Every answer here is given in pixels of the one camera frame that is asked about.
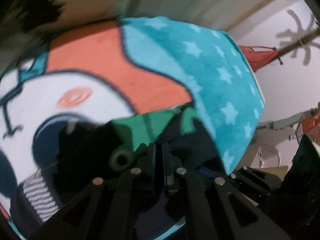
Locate teal cartoon fleece blanket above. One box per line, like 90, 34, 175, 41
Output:
1, 17, 265, 239

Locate navy frog print pants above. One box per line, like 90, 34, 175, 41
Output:
10, 102, 223, 240

